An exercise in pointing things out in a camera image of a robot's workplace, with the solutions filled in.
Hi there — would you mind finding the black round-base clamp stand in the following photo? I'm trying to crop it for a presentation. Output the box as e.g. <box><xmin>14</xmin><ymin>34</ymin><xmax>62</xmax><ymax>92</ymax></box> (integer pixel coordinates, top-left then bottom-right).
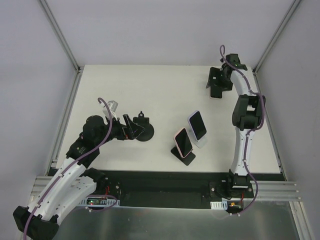
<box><xmin>133</xmin><ymin>111</ymin><xmax>155</xmax><ymax>142</ymax></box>

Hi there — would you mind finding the purple case phone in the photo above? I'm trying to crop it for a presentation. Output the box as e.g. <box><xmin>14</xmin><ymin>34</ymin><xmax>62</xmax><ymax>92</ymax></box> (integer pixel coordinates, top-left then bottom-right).
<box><xmin>188</xmin><ymin>110</ymin><xmax>207</xmax><ymax>141</ymax></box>

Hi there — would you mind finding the pink case phone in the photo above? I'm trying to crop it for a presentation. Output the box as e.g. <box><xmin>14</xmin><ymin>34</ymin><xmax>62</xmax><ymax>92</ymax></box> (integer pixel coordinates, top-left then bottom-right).
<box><xmin>173</xmin><ymin>128</ymin><xmax>193</xmax><ymax>159</ymax></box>

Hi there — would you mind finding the white folding phone stand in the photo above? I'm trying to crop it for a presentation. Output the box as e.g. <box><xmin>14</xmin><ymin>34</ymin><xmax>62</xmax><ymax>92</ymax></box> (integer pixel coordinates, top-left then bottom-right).
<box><xmin>188</xmin><ymin>129</ymin><xmax>208</xmax><ymax>149</ymax></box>

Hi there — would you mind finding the black folding phone stand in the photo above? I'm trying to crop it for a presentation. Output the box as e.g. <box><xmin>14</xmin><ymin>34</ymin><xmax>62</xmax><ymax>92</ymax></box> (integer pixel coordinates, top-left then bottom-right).
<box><xmin>170</xmin><ymin>146</ymin><xmax>196</xmax><ymax>167</ymax></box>

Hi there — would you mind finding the cream case phone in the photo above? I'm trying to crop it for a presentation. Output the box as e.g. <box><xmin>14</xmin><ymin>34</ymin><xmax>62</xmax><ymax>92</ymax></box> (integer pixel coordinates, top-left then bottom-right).
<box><xmin>209</xmin><ymin>89</ymin><xmax>223</xmax><ymax>99</ymax></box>

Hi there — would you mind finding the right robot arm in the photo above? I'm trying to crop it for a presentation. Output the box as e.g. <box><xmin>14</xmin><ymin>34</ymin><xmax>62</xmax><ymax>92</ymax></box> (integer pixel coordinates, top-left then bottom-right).
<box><xmin>206</xmin><ymin>53</ymin><xmax>265</xmax><ymax>198</ymax></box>

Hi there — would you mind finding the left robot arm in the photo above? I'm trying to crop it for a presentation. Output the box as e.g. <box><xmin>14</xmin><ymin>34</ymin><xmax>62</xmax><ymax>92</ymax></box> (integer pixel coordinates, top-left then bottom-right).
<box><xmin>13</xmin><ymin>114</ymin><xmax>145</xmax><ymax>240</ymax></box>

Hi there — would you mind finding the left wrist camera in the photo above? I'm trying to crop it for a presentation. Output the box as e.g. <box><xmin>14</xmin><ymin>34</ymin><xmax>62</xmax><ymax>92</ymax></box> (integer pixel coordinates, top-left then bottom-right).
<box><xmin>99</xmin><ymin>100</ymin><xmax>118</xmax><ymax>120</ymax></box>

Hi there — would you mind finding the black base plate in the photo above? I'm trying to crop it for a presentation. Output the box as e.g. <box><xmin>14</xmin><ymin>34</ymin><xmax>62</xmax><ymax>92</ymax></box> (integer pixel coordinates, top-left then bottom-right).
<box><xmin>94</xmin><ymin>170</ymin><xmax>254</xmax><ymax>209</ymax></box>

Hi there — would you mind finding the right aluminium frame post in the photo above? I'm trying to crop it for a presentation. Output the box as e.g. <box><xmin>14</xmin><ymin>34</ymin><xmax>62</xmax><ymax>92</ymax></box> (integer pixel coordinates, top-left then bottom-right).
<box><xmin>252</xmin><ymin>0</ymin><xmax>303</xmax><ymax>76</ymax></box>

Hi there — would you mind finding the aluminium frame post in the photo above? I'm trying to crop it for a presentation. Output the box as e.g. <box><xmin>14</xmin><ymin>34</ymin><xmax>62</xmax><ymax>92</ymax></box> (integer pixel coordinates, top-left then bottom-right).
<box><xmin>37</xmin><ymin>0</ymin><xmax>81</xmax><ymax>73</ymax></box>
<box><xmin>252</xmin><ymin>0</ymin><xmax>303</xmax><ymax>76</ymax></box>

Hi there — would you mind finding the left cable duct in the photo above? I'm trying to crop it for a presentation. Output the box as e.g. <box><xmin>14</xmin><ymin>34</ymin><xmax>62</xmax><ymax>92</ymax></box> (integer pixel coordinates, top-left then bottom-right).
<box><xmin>78</xmin><ymin>197</ymin><xmax>120</xmax><ymax>208</ymax></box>

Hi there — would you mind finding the cable duct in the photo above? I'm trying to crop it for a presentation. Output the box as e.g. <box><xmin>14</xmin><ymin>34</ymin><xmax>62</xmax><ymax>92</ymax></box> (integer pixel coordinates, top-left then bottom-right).
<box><xmin>78</xmin><ymin>197</ymin><xmax>120</xmax><ymax>208</ymax></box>
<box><xmin>210</xmin><ymin>200</ymin><xmax>244</xmax><ymax>211</ymax></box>

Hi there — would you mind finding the left aluminium frame post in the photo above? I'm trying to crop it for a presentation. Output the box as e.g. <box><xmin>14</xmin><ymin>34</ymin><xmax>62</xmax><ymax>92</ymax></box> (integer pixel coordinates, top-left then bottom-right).
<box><xmin>37</xmin><ymin>0</ymin><xmax>81</xmax><ymax>73</ymax></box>

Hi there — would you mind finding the right cable duct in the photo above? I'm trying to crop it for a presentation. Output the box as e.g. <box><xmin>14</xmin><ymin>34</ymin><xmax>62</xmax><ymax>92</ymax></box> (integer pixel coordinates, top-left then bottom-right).
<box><xmin>210</xmin><ymin>200</ymin><xmax>244</xmax><ymax>211</ymax></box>

